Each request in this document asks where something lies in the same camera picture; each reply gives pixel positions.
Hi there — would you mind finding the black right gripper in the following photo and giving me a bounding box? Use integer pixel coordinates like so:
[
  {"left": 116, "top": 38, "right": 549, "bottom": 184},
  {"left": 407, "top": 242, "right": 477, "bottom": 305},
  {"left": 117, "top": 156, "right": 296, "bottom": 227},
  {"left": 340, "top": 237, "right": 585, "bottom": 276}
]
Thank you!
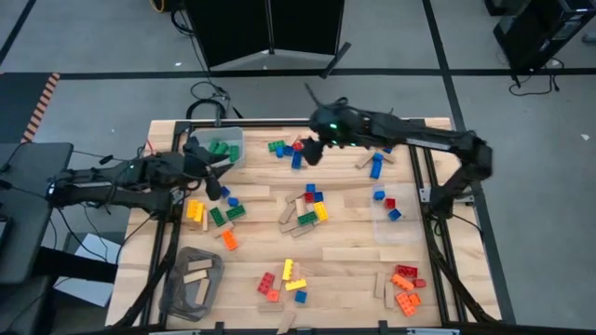
[{"left": 302, "top": 104, "right": 372, "bottom": 167}]

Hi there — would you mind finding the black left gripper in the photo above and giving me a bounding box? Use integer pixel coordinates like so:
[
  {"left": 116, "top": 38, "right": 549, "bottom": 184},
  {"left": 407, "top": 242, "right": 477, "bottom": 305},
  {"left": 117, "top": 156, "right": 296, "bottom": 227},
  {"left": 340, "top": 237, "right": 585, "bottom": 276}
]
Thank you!
[{"left": 148, "top": 138, "right": 237, "bottom": 201}]

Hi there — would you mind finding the white plastic bin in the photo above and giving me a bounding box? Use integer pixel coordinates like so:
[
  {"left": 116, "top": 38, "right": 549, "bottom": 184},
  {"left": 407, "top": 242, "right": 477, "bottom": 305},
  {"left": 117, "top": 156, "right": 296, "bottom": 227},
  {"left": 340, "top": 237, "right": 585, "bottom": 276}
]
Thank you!
[{"left": 187, "top": 126, "right": 246, "bottom": 168}]

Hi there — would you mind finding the clear plastic bin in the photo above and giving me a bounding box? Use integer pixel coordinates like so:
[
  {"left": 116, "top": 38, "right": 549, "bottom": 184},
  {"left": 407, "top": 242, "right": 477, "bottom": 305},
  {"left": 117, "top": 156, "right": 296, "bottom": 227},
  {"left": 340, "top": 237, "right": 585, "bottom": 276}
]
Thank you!
[{"left": 373, "top": 183, "right": 424, "bottom": 247}]

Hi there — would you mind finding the dark grey plastic bin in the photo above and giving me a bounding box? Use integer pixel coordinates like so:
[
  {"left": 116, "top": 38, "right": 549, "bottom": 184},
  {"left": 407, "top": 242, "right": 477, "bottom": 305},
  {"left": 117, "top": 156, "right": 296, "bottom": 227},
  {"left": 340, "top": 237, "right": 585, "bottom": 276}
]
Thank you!
[{"left": 157, "top": 246, "right": 225, "bottom": 323}]

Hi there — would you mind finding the black folding partition screen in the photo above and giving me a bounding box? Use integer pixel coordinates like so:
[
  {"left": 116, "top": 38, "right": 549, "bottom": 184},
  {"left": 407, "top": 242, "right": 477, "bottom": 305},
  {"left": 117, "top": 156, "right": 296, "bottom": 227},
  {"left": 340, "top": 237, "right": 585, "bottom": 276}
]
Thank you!
[{"left": 184, "top": 0, "right": 353, "bottom": 80}]

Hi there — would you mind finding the white sheet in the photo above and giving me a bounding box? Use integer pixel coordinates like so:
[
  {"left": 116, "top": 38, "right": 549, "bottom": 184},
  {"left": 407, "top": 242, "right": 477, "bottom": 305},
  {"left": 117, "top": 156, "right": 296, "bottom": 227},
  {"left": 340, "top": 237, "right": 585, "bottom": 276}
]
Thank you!
[{"left": 52, "top": 232, "right": 126, "bottom": 309}]

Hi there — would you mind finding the black side cart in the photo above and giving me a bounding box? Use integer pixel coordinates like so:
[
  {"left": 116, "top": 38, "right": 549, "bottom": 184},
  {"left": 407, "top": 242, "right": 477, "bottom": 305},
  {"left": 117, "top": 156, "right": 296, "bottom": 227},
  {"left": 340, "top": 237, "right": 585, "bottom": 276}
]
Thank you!
[{"left": 0, "top": 141, "right": 75, "bottom": 286}]

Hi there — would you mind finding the black mat with striped edge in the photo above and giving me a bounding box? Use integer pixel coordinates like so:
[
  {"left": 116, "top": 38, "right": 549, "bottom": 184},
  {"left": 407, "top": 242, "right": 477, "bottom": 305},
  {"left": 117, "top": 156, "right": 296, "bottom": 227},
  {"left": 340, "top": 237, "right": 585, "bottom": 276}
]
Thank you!
[{"left": 0, "top": 72, "right": 61, "bottom": 145}]

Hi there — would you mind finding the black equipment case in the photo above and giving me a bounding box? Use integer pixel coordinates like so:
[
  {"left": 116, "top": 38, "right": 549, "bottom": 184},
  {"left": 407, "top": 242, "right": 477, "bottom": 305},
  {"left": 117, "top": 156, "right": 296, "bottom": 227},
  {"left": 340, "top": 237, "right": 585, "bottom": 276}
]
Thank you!
[{"left": 492, "top": 0, "right": 596, "bottom": 74}]

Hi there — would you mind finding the black coiled floor cable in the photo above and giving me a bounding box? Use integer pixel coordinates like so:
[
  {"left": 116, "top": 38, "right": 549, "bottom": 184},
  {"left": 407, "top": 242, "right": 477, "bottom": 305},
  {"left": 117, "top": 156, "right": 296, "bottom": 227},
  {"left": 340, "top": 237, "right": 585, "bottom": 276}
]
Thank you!
[{"left": 184, "top": 81, "right": 244, "bottom": 121}]

